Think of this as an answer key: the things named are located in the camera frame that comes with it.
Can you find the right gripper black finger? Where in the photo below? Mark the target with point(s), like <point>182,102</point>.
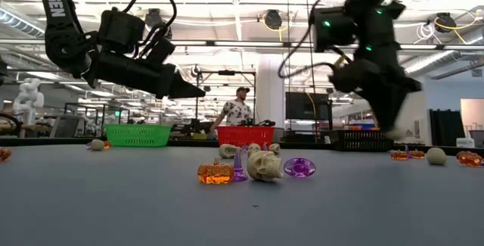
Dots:
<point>389,109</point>

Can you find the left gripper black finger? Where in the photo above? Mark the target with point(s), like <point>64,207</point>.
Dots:
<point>185,89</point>

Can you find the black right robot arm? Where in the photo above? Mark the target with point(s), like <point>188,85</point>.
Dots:
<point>374,26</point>

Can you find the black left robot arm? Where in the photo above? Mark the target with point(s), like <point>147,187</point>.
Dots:
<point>56,11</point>

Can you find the yellow tape tag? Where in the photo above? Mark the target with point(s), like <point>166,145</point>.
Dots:
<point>339,61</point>

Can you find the black plastic basket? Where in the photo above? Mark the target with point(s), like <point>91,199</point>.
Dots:
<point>359,140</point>

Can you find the person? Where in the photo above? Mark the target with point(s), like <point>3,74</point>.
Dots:
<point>236,113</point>

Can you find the black cabinet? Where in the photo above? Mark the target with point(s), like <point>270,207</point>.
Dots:
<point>446,126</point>

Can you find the green plastic basket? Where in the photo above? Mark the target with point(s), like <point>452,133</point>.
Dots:
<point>138,135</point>

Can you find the black screen on stand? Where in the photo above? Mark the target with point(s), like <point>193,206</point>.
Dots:
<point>306,106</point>

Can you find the overhead LED light bar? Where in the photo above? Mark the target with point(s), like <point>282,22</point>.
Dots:
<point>246,43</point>

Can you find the red plastic basket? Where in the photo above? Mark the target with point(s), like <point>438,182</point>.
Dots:
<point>246,136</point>

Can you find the white container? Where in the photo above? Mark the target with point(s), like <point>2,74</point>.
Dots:
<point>465,142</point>

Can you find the beige panel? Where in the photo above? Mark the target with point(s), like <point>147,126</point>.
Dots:
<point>472,115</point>

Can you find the white column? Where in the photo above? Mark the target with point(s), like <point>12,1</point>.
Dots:
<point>270,87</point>

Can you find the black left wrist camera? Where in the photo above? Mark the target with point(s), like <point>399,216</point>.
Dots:
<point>160,51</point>

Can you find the black frame rig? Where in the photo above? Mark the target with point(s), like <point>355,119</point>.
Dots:
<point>226,72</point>

